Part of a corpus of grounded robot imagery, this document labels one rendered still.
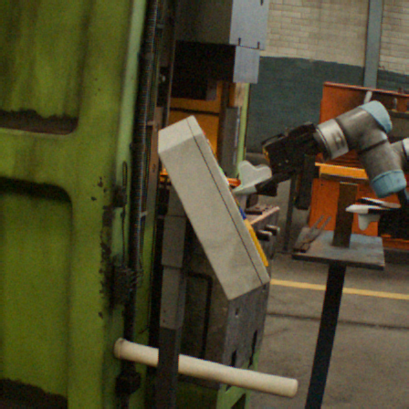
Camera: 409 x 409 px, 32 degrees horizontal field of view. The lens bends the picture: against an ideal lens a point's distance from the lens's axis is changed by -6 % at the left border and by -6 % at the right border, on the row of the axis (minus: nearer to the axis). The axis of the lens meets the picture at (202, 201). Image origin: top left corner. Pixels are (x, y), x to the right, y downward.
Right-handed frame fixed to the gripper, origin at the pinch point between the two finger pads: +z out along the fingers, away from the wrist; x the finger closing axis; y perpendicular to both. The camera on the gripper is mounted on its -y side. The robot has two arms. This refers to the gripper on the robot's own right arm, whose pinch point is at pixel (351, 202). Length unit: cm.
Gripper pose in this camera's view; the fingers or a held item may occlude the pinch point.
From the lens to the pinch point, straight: 189.7
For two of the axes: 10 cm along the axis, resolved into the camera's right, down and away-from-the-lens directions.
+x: 3.7, -1.5, 9.2
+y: -0.9, 9.8, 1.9
